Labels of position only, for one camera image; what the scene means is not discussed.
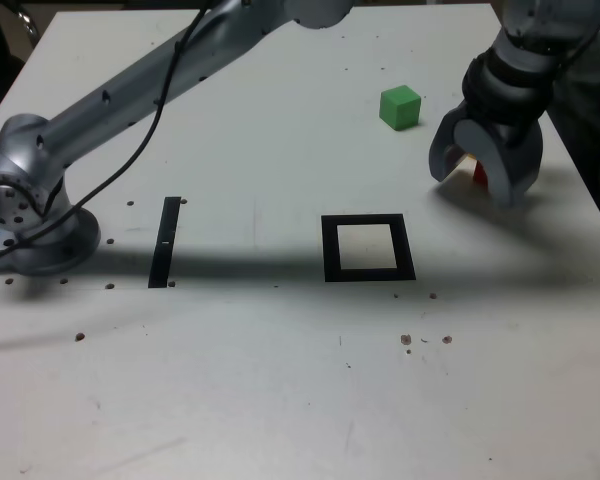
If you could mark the red cube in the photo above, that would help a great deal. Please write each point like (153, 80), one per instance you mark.
(480, 175)

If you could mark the chrome chair tube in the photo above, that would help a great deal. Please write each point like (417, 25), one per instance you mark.
(30, 22)

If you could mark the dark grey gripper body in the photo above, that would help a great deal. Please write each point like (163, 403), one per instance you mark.
(517, 132)

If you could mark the black tape strip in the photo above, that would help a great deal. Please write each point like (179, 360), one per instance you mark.
(164, 240)

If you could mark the yellow cube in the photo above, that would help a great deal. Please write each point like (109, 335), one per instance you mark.
(468, 157)

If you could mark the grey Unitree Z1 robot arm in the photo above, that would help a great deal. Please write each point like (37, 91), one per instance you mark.
(130, 95)

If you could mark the green cube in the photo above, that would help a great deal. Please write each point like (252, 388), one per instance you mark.
(400, 107)

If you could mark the black tape square outline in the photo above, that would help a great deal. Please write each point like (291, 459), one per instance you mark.
(330, 250)

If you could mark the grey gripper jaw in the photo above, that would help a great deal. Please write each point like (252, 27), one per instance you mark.
(437, 155)
(515, 170)

